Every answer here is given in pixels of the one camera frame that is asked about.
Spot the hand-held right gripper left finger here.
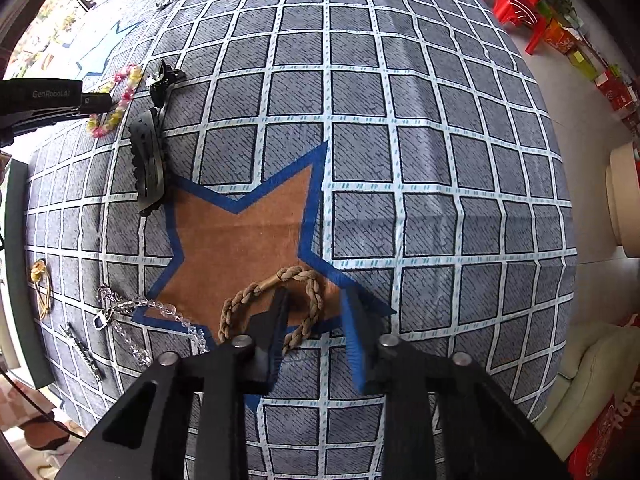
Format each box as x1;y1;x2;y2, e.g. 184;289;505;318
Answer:
55;287;291;480

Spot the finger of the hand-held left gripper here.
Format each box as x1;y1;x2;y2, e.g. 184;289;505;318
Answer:
80;92;115;112

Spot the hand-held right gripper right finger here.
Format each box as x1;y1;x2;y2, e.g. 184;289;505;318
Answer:
342;287;571;480

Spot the pink yellow spiral hair tie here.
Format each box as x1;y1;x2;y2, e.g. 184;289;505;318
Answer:
86;63;144;137

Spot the black claw hair clip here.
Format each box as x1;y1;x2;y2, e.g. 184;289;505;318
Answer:
148;59;187;107

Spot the beige braided hair tie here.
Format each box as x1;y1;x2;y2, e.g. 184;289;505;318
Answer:
219;266;326;357

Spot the black scalloped snap hair clip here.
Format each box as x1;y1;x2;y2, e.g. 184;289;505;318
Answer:
128;109;169;217

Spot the grey tray with white lining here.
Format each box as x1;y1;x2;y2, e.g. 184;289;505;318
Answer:
0;157;57;388

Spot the clear crystal bead chain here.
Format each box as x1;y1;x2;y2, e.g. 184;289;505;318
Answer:
96;285;210;367

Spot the yellow hair tie with bead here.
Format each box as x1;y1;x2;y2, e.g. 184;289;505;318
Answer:
30;258;54;319

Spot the silver spiked hair clip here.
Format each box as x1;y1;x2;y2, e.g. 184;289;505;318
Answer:
60;323;107;381

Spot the window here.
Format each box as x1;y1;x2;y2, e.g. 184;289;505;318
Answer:
0;0;103;81

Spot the grey checked cloth with stars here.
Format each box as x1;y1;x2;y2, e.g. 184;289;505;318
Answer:
22;0;578;480

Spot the cream sofa cushion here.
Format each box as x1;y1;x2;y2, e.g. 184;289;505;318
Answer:
537;322;640;461

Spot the red printed box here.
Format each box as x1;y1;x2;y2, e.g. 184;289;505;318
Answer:
567;370;640;480

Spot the white round box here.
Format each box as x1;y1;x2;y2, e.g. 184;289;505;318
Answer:
605;142;640;251

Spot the row of coloured boxes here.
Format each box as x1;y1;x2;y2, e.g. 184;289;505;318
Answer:
537;0;640;121

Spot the black cable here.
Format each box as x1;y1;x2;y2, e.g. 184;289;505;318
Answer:
0;365;88;441

